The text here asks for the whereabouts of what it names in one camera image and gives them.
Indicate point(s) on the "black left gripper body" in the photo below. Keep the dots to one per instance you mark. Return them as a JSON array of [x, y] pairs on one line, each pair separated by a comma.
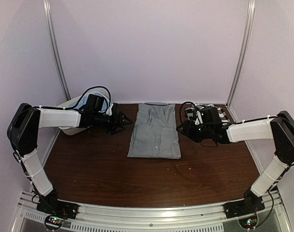
[[109, 123]]

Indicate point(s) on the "right circuit board with leds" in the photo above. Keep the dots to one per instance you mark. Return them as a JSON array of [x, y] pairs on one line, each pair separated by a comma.
[[248, 222]]

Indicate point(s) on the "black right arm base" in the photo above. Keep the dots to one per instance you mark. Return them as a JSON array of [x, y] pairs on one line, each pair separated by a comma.
[[243, 207]]

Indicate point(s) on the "silver right corner post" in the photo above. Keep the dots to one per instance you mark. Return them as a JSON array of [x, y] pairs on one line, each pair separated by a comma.
[[243, 50]]

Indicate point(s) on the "white plastic laundry basket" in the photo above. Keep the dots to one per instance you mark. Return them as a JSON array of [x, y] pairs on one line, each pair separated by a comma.
[[72, 102]]

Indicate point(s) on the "black white plaid shirt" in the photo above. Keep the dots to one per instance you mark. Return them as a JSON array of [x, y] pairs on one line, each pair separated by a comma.
[[190, 112]]

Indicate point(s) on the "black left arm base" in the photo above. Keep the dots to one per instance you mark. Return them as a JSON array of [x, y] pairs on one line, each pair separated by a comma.
[[51, 205]]

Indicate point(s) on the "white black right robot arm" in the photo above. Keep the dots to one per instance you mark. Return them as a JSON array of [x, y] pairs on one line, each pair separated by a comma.
[[276, 131]]

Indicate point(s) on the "left circuit board with leds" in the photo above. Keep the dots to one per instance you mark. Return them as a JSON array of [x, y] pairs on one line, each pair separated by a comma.
[[53, 222]]

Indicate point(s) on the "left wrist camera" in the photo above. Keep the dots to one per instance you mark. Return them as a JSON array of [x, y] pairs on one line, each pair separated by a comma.
[[98, 104]]

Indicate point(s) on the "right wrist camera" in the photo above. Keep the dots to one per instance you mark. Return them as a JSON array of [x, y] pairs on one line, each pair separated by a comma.
[[207, 114]]

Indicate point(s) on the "grey long sleeve shirt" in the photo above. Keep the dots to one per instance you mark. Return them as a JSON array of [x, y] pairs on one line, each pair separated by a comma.
[[154, 134]]

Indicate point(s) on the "circuit board with leds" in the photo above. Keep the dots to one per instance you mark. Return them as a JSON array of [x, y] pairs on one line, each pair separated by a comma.
[[248, 222], [53, 222]]

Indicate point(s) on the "silver corner post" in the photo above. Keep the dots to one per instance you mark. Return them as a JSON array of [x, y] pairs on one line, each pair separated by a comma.
[[243, 50], [55, 49]]

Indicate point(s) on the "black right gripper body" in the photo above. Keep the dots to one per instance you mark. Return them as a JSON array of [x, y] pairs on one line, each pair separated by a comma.
[[198, 134]]

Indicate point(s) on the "light blue folded shirt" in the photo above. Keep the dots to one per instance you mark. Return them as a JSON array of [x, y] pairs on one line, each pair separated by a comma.
[[99, 94]]

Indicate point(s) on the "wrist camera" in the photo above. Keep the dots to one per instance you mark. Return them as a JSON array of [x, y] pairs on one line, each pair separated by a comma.
[[98, 104], [207, 114]]

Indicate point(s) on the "silver left corner post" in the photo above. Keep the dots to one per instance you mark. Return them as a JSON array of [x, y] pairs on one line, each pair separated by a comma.
[[55, 49]]

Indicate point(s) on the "aluminium front rail frame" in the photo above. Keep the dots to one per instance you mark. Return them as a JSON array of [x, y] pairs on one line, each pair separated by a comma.
[[198, 218]]

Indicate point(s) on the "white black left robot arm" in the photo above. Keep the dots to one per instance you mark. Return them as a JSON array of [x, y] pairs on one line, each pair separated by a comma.
[[28, 120]]

